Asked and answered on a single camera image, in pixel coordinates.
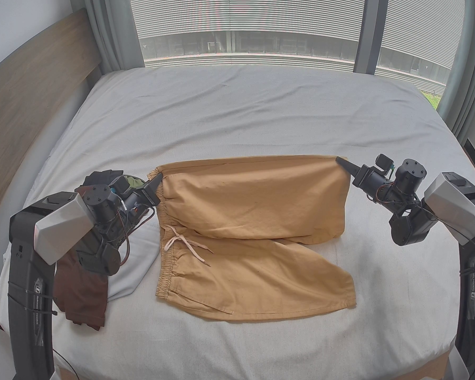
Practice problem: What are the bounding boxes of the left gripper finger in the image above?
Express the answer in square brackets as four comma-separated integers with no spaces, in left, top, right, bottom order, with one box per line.
[142,173,165,198]

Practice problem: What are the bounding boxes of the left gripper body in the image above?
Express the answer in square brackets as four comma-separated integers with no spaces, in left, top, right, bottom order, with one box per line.
[123,186,162,215]

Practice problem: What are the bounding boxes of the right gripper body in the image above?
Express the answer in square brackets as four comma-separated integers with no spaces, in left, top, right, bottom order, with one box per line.
[351,165,396,203]

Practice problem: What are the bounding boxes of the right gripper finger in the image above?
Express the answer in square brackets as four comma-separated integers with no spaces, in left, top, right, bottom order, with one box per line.
[335,155,362,179]

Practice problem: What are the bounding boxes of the tan shorts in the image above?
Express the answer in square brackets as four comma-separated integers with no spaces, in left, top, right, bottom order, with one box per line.
[147,155,358,321]

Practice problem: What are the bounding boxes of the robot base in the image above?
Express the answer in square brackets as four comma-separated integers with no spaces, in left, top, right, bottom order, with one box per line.
[447,350,475,380]

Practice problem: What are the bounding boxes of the bed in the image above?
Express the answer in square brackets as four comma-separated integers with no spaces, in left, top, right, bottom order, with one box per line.
[0,8,475,380]

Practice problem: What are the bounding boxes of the black garment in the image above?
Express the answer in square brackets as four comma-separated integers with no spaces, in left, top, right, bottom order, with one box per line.
[81,169,123,191]

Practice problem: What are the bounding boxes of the pale grey garment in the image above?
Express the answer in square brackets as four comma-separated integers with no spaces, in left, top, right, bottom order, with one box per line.
[105,212,159,302]

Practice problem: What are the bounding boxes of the brown garment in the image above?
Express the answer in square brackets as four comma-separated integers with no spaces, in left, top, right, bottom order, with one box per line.
[53,186,111,331]

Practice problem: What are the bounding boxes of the grey-green curtain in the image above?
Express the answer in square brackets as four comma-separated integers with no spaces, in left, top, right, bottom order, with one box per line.
[66,0,145,74]
[437,0,475,143]

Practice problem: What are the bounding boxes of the window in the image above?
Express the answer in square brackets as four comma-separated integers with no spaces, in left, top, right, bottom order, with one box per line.
[127,0,468,96]

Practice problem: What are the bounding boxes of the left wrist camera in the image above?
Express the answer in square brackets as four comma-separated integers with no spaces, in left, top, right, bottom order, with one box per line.
[110,175,134,196]

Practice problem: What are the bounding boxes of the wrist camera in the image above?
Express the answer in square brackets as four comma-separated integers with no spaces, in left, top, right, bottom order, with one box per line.
[375,154,395,177]
[110,175,134,196]

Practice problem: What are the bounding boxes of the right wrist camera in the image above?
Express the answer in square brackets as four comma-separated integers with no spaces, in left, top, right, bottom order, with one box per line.
[375,154,395,177]

